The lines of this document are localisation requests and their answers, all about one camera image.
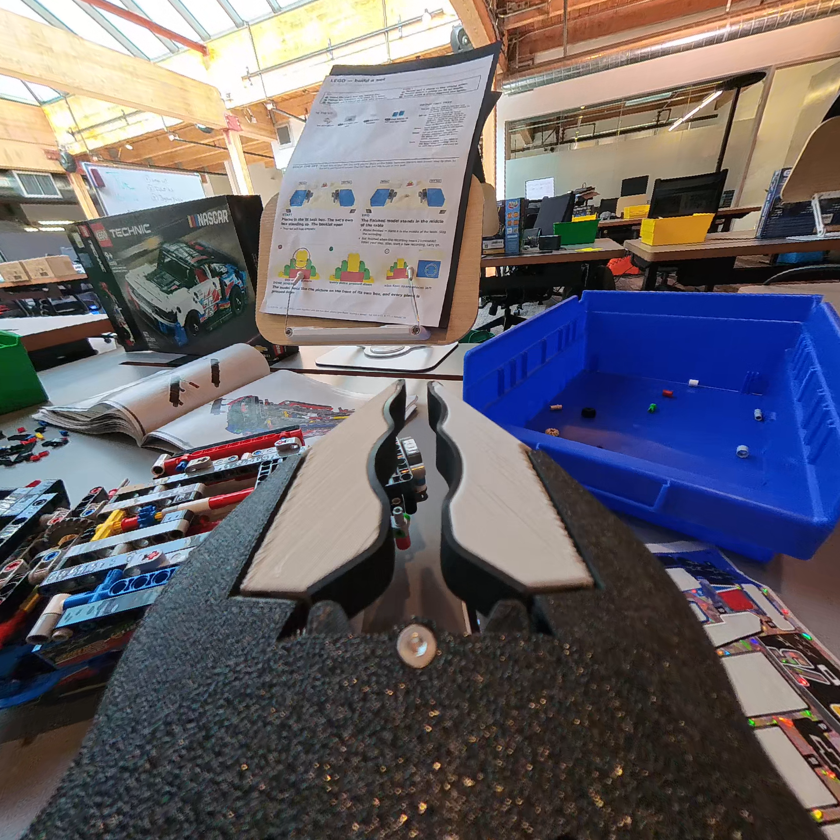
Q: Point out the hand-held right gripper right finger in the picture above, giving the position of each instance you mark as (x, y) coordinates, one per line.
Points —
(505, 518)

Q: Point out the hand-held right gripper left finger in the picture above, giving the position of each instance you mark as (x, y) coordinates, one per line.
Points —
(321, 518)

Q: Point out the instruction booklet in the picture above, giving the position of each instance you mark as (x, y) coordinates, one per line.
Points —
(262, 407)

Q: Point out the partly built toy car model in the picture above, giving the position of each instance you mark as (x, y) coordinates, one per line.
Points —
(131, 525)

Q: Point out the pile of small toy bricks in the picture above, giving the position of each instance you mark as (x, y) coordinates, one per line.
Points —
(26, 449)

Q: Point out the wood-edged office desk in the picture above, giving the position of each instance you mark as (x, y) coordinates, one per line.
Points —
(722, 246)
(551, 253)
(52, 325)

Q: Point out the blue plastic bin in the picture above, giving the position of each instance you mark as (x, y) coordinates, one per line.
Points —
(656, 512)

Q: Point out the black office chair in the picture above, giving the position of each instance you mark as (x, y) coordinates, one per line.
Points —
(518, 289)

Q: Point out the wooden document stand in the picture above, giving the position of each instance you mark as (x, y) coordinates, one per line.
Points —
(810, 157)
(268, 275)

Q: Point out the orange object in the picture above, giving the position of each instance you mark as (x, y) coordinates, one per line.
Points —
(618, 267)

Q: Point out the black toy car set box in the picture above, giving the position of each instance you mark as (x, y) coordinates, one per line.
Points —
(177, 275)

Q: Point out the blue and orange box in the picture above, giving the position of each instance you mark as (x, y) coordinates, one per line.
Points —
(512, 223)

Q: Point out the green plastic bin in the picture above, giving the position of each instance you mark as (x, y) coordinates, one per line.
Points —
(576, 231)
(19, 380)

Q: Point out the shiny sticker sheet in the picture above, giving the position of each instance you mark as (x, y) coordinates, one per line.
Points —
(754, 689)

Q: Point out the printed instruction sheet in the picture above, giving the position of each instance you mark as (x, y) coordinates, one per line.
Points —
(367, 197)

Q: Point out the small yellow plastic bin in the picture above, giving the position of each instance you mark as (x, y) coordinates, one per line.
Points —
(635, 211)

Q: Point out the large yellow plastic bin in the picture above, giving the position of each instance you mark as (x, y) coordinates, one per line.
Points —
(676, 229)

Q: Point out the cardboard box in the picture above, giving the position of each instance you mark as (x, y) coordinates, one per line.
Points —
(60, 264)
(36, 268)

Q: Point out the whiteboard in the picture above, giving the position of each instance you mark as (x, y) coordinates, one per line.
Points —
(151, 190)

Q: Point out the large black monitor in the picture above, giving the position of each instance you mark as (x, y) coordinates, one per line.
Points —
(688, 193)

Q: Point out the blue toy set box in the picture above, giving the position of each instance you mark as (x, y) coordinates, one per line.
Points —
(774, 210)

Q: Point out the black floor lamp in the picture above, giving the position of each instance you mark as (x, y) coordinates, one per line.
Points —
(741, 82)

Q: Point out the white wall screen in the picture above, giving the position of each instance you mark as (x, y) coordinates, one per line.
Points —
(539, 189)

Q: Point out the black round wall fan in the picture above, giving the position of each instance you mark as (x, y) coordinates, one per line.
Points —
(463, 37)
(65, 159)

